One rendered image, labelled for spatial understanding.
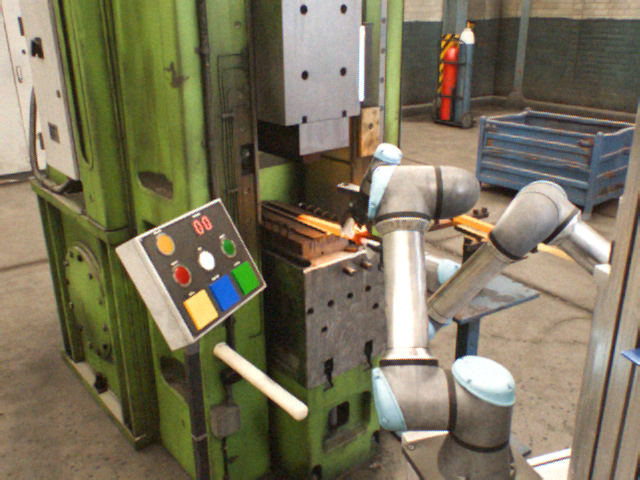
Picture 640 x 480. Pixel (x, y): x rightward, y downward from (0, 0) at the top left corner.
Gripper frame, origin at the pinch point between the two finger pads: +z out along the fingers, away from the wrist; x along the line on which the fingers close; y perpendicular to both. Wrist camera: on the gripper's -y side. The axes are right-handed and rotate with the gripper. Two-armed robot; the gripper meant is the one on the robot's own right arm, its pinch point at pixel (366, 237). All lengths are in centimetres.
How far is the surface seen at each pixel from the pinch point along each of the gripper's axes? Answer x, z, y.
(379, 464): 15, 10, 102
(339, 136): 4.0, 16.4, -29.1
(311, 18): -6, 16, -65
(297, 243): -12.3, 19.6, 3.9
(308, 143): -8.6, 16.4, -28.8
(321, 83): -3.1, 16.1, -46.2
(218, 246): -49, 5, -9
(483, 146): 357, 215, 57
